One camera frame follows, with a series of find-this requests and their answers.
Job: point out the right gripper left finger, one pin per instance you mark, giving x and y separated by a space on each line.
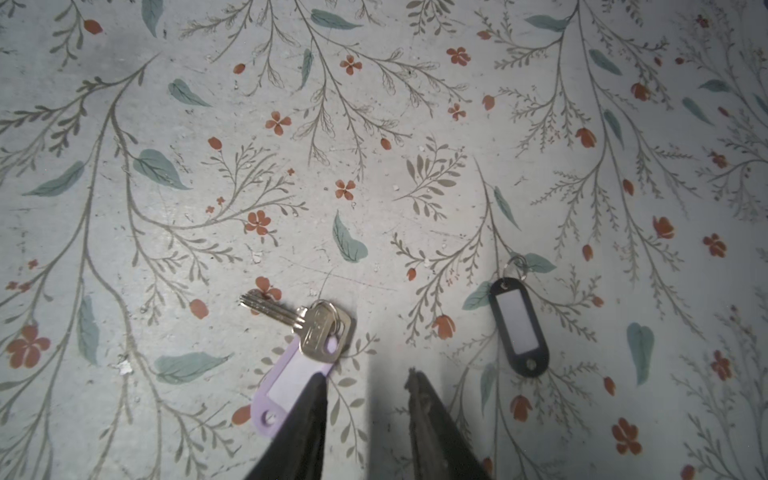
297 451

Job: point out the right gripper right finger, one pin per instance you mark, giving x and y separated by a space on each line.
438 448

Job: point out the brass key purple tag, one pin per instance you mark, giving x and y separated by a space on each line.
321 331

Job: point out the black key tag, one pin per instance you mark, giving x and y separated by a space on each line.
516 321

